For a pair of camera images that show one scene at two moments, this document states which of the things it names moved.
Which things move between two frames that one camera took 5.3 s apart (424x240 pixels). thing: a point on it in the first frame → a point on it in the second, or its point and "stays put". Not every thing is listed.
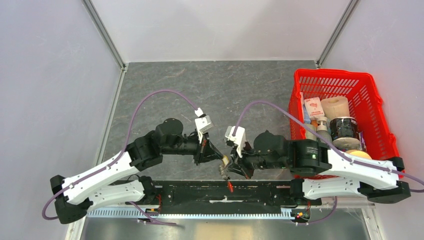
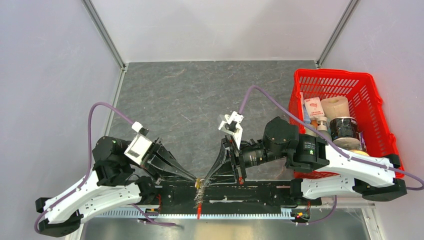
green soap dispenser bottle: x=322 y=129 stays put
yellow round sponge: x=359 y=153 stays put
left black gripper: x=206 y=151 → x=162 y=163
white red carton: x=314 y=107 stays put
